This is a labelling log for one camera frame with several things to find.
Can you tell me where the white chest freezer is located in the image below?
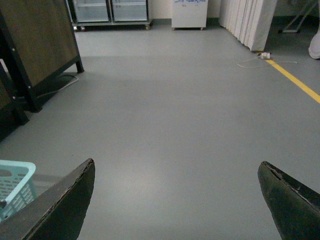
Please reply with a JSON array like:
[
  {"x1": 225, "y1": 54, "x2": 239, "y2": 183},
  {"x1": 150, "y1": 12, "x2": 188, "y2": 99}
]
[{"x1": 171, "y1": 0, "x2": 209, "y2": 30}]

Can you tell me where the white folding partition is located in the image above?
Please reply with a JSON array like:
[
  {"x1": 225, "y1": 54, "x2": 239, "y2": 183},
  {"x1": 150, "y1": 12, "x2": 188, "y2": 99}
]
[{"x1": 218, "y1": 0, "x2": 277, "y2": 52}]

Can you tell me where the glass door display fridge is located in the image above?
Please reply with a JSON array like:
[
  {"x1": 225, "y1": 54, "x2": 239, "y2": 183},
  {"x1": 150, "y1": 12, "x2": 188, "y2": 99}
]
[{"x1": 66, "y1": 0, "x2": 153, "y2": 32}]

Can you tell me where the metal stand frame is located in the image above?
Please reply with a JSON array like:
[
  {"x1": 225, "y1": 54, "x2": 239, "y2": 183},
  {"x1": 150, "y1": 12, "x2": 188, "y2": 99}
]
[{"x1": 278, "y1": 0, "x2": 319, "y2": 34}]

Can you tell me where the light blue plastic basket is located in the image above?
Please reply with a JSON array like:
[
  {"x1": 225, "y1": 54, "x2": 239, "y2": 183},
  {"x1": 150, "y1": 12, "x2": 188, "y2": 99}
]
[{"x1": 0, "y1": 160, "x2": 37, "y2": 222}]

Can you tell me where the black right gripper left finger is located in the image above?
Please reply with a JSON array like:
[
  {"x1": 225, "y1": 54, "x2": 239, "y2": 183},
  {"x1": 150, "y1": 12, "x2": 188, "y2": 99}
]
[{"x1": 0, "y1": 158, "x2": 96, "y2": 240}]

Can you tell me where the white power strip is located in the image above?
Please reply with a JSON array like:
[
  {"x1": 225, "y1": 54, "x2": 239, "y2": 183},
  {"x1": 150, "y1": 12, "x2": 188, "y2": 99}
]
[{"x1": 258, "y1": 52, "x2": 271, "y2": 60}]

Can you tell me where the white power cable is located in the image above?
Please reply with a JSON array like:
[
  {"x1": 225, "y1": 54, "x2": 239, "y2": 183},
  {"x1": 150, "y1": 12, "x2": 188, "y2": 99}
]
[{"x1": 236, "y1": 56, "x2": 298, "y2": 69}]

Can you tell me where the white shoe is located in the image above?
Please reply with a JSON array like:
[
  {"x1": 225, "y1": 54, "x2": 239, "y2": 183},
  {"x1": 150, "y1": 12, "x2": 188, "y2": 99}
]
[{"x1": 308, "y1": 28, "x2": 320, "y2": 60}]

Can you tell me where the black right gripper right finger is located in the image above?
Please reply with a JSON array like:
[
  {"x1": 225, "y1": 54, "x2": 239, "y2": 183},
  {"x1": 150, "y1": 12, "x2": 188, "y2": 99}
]
[{"x1": 257, "y1": 161, "x2": 320, "y2": 240}]

